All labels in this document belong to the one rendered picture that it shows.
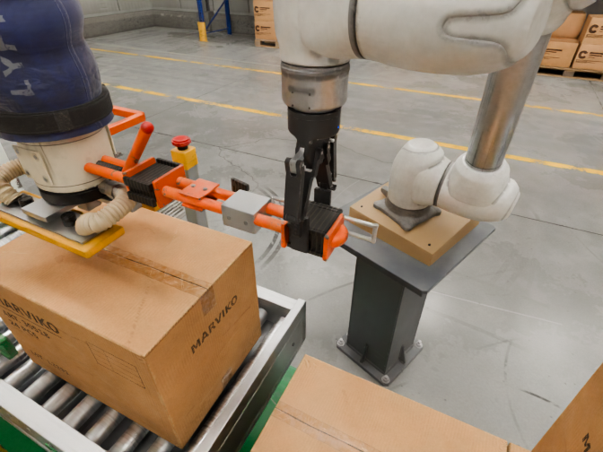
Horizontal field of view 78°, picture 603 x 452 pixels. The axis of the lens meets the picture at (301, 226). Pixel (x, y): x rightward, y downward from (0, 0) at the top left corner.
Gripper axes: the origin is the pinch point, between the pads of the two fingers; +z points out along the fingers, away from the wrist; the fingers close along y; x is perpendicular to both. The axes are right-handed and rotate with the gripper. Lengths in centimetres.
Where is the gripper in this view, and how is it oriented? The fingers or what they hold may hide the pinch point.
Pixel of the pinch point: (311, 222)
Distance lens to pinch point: 63.3
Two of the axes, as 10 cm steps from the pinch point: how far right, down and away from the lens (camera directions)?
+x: 9.0, 2.6, -3.6
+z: 0.0, 8.1, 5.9
